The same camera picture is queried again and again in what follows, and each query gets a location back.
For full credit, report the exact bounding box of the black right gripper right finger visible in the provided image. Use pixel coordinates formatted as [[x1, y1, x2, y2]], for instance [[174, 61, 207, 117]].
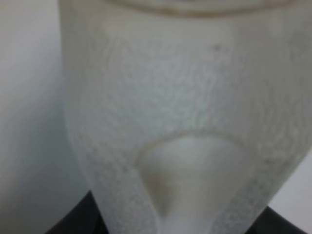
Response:
[[250, 207, 306, 234]]

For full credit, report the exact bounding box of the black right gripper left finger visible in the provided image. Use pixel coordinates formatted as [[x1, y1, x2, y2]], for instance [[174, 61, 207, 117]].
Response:
[[46, 192, 107, 234]]

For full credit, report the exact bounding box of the clear bottle with pink label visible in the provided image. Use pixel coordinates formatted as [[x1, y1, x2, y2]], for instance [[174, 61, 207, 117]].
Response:
[[58, 0, 312, 234]]

